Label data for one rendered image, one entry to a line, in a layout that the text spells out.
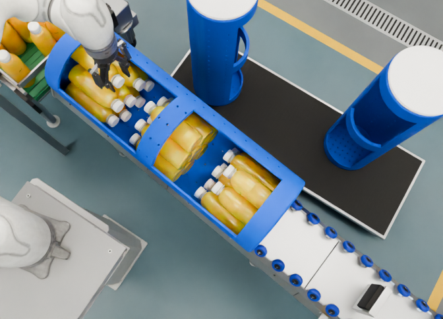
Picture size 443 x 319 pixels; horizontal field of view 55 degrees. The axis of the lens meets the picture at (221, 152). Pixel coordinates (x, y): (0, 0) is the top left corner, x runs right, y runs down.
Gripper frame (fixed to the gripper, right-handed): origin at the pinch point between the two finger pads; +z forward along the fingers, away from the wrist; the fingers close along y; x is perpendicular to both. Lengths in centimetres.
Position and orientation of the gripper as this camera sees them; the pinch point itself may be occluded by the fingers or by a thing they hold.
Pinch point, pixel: (117, 78)
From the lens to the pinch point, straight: 139.0
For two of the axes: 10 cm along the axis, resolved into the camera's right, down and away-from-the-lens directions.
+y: 6.3, -7.4, 2.1
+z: -0.3, 2.5, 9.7
